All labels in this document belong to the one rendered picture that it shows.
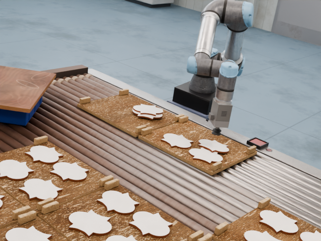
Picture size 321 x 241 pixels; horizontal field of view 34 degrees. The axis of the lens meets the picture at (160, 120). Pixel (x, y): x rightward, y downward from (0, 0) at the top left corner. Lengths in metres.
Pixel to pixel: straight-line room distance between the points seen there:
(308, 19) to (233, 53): 7.03
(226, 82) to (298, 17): 7.71
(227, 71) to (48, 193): 0.88
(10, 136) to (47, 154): 0.28
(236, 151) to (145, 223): 0.77
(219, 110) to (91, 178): 0.63
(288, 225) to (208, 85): 1.26
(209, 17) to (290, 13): 7.44
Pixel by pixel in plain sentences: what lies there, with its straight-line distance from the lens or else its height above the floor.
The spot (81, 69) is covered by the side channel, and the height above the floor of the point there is 0.95.
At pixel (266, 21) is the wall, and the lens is 10.19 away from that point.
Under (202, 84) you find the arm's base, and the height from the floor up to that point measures 1.01.
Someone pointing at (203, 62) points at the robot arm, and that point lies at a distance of 2.29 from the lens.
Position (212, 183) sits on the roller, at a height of 0.92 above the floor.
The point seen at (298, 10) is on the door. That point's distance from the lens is 9.85.
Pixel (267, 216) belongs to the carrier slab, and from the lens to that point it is 1.90.
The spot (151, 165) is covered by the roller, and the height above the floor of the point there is 0.92.
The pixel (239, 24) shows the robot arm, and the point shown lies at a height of 1.42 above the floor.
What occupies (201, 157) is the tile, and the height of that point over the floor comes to 0.94.
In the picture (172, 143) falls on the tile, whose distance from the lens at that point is 2.29.
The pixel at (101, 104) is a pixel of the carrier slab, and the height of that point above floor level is 0.94.
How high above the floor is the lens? 1.89
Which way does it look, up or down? 22 degrees down
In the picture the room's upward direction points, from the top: 9 degrees clockwise
